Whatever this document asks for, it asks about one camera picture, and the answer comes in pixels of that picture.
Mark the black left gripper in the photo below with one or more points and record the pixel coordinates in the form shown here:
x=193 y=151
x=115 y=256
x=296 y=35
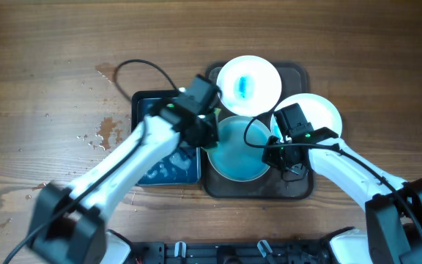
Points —
x=214 y=125

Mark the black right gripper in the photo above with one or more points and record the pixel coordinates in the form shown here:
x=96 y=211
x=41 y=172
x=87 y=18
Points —
x=282 y=158

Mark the white plate blue soapy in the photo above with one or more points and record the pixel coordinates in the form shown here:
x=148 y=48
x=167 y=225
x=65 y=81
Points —
x=233 y=158

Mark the white plate blue smear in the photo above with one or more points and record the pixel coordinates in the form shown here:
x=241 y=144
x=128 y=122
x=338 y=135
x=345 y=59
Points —
x=323 y=120

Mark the green yellow sponge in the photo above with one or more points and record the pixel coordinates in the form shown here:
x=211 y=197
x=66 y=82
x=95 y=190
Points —
x=213 y=147

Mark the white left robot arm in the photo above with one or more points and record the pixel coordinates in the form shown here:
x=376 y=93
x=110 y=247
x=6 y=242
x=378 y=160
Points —
x=69 y=224

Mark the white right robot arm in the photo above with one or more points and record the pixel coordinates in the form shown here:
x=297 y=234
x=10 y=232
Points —
x=392 y=205

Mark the black water basin tray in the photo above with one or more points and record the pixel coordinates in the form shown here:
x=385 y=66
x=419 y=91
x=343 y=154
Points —
x=181 y=167

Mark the dark brown serving tray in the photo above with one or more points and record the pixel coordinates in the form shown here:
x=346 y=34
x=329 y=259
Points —
x=272 y=185

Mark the white plate blue stain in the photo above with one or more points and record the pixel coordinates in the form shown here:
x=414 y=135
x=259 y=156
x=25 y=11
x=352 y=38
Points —
x=250 y=85

